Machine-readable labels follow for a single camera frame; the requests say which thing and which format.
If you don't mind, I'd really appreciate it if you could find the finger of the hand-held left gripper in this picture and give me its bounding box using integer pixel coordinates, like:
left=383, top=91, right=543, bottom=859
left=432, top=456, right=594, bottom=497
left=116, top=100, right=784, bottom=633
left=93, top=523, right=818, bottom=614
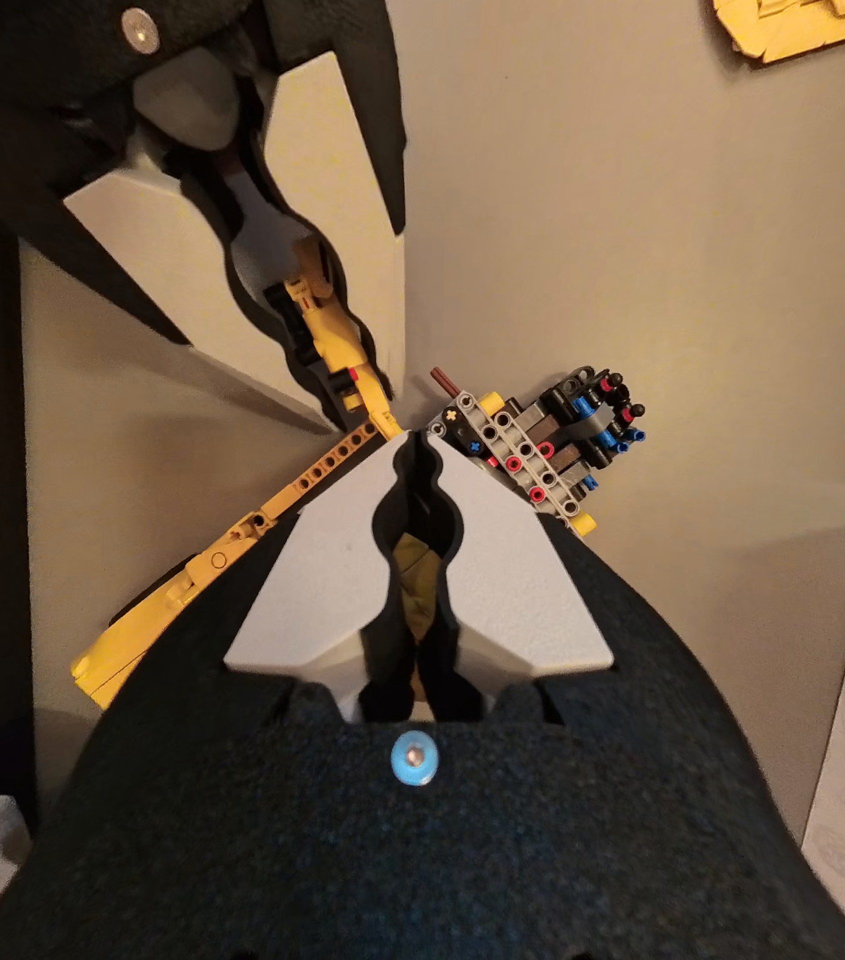
left=63, top=165, right=338, bottom=438
left=262, top=53, right=409, bottom=430

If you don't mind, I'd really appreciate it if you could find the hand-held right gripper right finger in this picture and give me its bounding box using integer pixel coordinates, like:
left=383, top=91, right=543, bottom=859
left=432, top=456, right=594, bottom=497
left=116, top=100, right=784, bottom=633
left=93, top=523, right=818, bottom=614
left=426, top=432, right=616, bottom=715

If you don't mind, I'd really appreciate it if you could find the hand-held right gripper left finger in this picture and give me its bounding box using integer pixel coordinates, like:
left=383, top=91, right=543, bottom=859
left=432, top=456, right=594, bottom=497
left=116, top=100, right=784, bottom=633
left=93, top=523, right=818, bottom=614
left=225, top=435, right=412, bottom=715

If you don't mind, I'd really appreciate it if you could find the yellow toy car chassis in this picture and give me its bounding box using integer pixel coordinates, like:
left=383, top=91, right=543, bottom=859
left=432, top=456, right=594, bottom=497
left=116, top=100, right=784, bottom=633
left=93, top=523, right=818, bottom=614
left=70, top=275, right=649, bottom=709

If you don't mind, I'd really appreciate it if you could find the grey desk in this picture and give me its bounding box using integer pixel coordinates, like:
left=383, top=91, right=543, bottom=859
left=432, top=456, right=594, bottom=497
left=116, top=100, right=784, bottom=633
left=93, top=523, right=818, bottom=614
left=18, top=0, right=845, bottom=960

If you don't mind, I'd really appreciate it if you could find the yellow toy car hood panel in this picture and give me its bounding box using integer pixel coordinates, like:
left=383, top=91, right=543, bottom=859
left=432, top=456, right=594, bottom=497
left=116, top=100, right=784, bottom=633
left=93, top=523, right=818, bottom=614
left=712, top=0, right=845, bottom=70

